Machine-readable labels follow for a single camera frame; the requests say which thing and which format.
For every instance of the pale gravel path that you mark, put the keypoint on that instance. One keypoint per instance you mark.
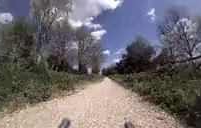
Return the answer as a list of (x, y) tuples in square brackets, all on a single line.
[(101, 103)]

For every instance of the row of trees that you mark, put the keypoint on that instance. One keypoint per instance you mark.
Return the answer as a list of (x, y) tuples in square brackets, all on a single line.
[(161, 53), (48, 43)]

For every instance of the robot's own part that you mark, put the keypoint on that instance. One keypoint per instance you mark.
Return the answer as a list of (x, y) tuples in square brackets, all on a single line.
[(129, 124), (65, 124)]

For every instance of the green undergrowth strip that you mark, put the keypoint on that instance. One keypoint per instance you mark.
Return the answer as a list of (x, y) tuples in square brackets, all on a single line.
[(168, 88), (24, 85)]

